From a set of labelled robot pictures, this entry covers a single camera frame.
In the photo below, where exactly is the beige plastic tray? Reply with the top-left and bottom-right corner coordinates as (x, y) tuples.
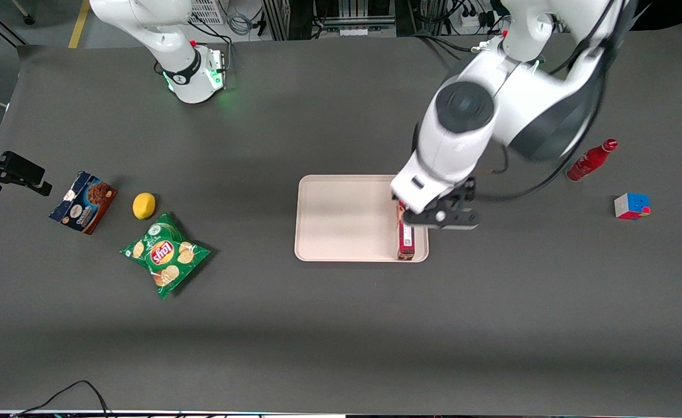
(295, 175), (429, 262)

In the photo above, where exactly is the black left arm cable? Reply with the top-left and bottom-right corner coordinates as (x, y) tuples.
(472, 35), (616, 203)

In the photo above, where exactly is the white perforated box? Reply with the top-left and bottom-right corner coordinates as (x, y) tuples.
(190, 0), (227, 25)

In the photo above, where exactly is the grey coiled cable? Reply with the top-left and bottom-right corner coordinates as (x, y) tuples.
(227, 0), (256, 37)

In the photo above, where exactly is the red soda bottle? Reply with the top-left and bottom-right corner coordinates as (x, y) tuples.
(566, 138), (619, 183)

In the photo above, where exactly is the Rubik's cube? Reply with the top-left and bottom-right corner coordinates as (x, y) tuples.
(614, 193), (651, 221)

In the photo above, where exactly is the metal equipment rack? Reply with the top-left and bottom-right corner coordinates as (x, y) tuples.
(263, 0), (411, 41)

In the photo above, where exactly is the black looped table-edge cable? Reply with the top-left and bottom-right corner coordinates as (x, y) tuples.
(13, 380), (112, 418)

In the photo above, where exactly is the yellow lemon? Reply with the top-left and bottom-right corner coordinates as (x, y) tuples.
(132, 193), (156, 220)

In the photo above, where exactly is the green Lays chips bag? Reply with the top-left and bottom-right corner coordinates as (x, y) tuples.
(120, 212), (211, 300)

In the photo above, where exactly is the blue chocolate cookie box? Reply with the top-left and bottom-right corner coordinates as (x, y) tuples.
(49, 171), (118, 235)

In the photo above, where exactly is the white power strip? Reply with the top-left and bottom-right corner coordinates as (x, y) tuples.
(460, 9), (496, 31)

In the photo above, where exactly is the red cookie box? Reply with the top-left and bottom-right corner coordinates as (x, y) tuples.
(397, 200), (416, 261)

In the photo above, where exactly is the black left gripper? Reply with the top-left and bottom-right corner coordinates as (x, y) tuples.
(403, 179), (482, 230)

